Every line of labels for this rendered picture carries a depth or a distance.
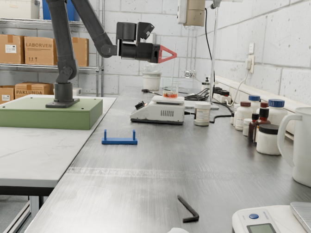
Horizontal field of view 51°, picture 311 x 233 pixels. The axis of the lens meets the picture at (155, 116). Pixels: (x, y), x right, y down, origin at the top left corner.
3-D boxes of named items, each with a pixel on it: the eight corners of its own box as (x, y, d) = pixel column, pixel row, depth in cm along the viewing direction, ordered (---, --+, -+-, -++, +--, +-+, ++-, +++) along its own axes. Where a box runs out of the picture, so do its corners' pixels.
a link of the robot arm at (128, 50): (137, 41, 118) (118, 39, 117) (139, 40, 113) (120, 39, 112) (136, 60, 120) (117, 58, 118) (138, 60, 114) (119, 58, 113)
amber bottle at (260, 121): (250, 142, 98) (254, 106, 96) (264, 142, 99) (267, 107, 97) (257, 146, 94) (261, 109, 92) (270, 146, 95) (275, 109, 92)
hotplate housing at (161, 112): (129, 121, 120) (129, 100, 118) (134, 115, 132) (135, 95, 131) (189, 125, 117) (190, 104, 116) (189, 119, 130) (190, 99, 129)
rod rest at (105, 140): (101, 144, 89) (101, 131, 88) (101, 140, 92) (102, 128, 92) (137, 144, 91) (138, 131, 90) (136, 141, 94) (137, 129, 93)
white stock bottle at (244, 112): (235, 127, 119) (238, 100, 117) (251, 129, 117) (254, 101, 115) (234, 130, 113) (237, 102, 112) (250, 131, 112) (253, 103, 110)
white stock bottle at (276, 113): (275, 145, 96) (281, 101, 94) (255, 139, 102) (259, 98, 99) (289, 142, 100) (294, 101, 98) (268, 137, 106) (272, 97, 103)
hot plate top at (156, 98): (151, 101, 118) (151, 99, 118) (154, 97, 130) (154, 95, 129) (183, 103, 117) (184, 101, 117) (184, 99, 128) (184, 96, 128)
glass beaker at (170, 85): (176, 98, 127) (177, 76, 125) (180, 100, 121) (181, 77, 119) (158, 97, 126) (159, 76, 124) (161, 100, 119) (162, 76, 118)
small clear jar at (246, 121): (249, 133, 110) (250, 118, 109) (259, 136, 106) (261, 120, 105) (239, 134, 108) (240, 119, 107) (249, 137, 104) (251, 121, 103)
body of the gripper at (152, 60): (153, 45, 122) (133, 43, 120) (158, 44, 112) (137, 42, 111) (152, 62, 123) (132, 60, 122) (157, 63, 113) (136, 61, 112)
